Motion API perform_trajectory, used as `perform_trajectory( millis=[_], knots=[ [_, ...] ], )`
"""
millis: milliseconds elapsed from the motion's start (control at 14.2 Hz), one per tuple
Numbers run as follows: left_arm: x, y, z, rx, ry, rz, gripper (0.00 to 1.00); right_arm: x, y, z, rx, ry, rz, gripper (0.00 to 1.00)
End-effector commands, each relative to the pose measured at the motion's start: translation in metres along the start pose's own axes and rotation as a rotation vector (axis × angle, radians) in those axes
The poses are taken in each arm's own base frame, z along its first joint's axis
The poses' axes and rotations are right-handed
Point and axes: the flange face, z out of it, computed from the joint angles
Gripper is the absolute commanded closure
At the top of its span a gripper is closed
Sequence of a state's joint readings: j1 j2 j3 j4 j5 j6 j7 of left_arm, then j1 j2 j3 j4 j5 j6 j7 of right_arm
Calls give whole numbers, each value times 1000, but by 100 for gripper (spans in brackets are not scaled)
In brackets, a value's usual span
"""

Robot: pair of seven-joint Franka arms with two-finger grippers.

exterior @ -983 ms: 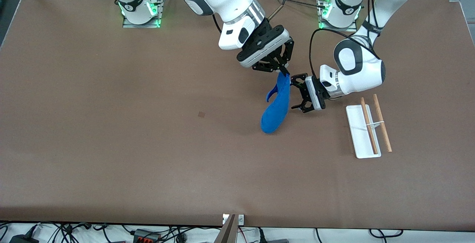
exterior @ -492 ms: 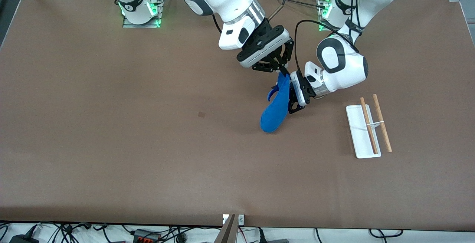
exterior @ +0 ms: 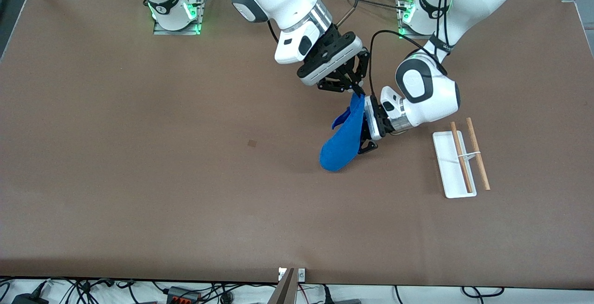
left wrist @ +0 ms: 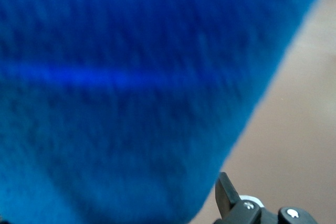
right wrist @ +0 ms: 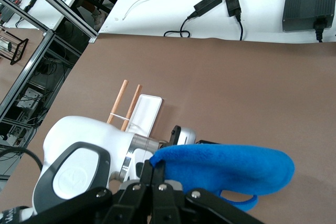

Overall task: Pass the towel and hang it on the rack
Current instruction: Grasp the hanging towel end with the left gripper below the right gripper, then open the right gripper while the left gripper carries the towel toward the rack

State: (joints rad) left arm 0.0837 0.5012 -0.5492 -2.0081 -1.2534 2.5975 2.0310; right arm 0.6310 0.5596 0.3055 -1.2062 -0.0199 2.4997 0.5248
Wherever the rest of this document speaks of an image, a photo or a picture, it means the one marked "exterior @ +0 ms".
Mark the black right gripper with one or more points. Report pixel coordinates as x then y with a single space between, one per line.
349 74

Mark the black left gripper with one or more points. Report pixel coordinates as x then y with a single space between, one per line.
377 124

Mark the blue microfibre towel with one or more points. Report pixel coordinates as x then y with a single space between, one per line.
343 151

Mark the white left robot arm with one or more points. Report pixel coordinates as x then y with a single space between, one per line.
431 95

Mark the white rack with wooden rods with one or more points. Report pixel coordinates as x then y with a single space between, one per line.
445 155

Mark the black box with red connectors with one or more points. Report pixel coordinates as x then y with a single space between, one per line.
183 294

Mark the black power adapter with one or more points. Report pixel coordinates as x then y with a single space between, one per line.
29 299

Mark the small metal clamp bracket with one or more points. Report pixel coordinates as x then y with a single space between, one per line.
301 274

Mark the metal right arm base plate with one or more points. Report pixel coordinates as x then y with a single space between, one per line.
200 14

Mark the grey camera mounting post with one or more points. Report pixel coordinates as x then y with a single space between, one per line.
284 290

